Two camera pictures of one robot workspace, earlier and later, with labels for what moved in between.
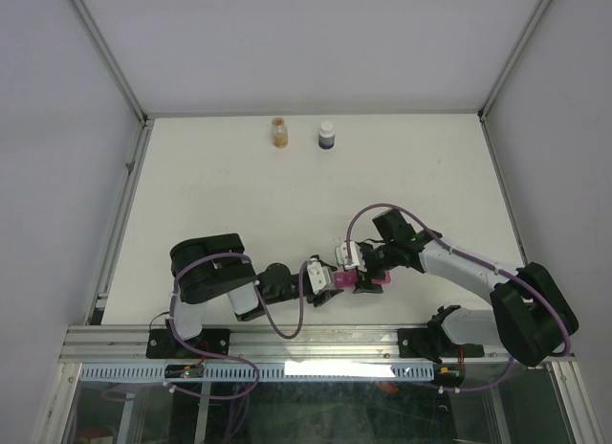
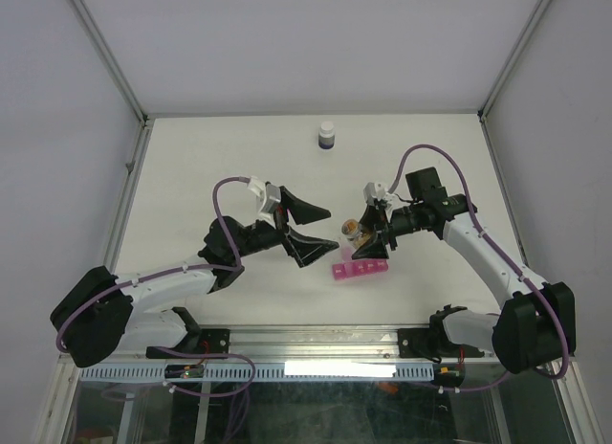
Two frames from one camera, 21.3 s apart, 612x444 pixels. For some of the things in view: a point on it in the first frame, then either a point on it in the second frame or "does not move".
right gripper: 363,282 to 378,220
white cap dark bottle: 326,135 does not move
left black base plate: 162,344 does not move
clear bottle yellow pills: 279,132 to 354,232
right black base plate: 418,343 does not move
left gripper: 321,297 to 302,247
